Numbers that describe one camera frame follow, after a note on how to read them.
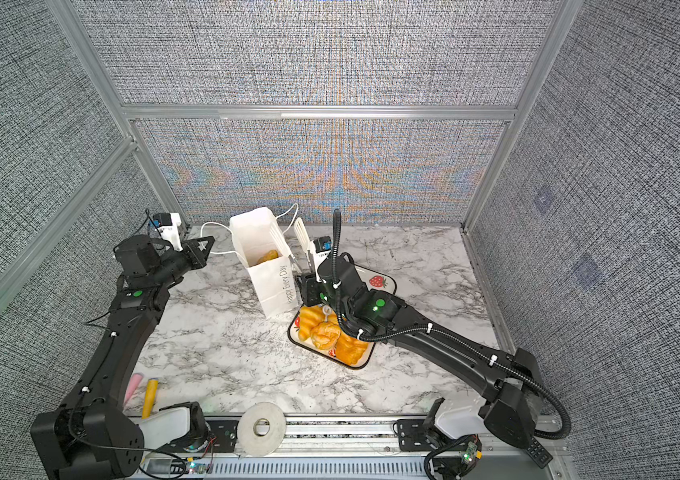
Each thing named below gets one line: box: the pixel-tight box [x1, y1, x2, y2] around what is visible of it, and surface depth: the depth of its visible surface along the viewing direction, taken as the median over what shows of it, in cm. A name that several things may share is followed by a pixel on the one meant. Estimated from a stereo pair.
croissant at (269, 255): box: [249, 249, 279, 268], surface depth 105 cm
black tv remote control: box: [526, 436, 553, 469], surface depth 71 cm
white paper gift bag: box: [230, 207, 298, 318], surface depth 89 cm
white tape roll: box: [237, 401, 287, 457], surface depth 76 cm
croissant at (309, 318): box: [299, 305, 325, 342], surface depth 92 cm
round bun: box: [311, 321, 341, 351], surface depth 88 cm
